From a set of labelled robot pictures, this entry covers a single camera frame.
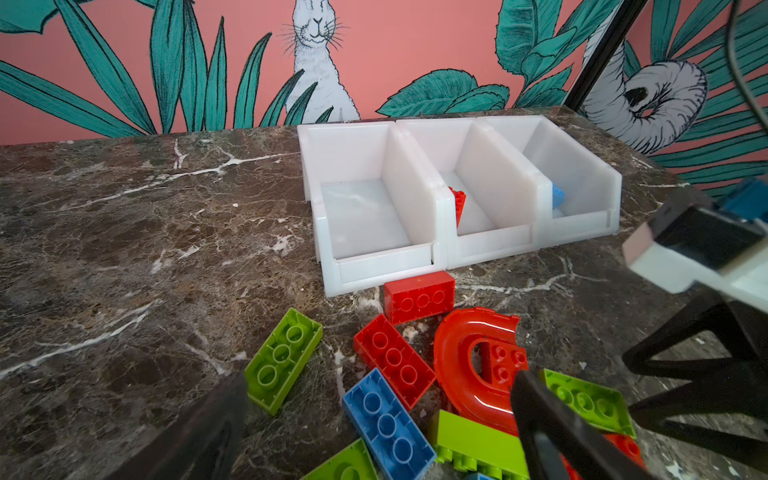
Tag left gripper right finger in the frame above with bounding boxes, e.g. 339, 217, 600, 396
510, 370, 653, 479

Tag red brick by arch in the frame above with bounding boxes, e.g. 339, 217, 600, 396
353, 314, 436, 411

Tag red arch piece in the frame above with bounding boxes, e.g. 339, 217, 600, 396
434, 307, 529, 435

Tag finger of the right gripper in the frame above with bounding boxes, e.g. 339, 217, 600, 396
622, 291, 767, 473

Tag green brick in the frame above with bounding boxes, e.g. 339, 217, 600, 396
427, 410, 530, 479
302, 438, 378, 480
539, 369, 636, 439
244, 308, 323, 416

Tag right black frame post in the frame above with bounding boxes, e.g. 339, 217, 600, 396
563, 0, 647, 111

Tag blue brick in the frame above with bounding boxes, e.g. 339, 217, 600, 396
552, 184, 566, 210
342, 368, 436, 480

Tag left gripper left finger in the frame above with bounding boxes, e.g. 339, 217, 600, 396
108, 372, 248, 479

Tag blue brick bottom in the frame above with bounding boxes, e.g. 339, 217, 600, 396
552, 184, 566, 210

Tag blue brick upright left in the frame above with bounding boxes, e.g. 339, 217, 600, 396
342, 368, 436, 480

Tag white three-compartment bin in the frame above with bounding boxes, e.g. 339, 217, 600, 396
297, 115, 622, 297

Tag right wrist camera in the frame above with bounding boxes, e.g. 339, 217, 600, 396
622, 175, 767, 312

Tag red brick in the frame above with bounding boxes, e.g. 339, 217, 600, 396
561, 433, 646, 480
384, 271, 456, 325
450, 187, 467, 228
353, 314, 436, 411

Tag right camera black cable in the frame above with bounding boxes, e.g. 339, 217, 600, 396
724, 0, 768, 133

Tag green brick under arch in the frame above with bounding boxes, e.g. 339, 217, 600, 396
427, 410, 530, 479

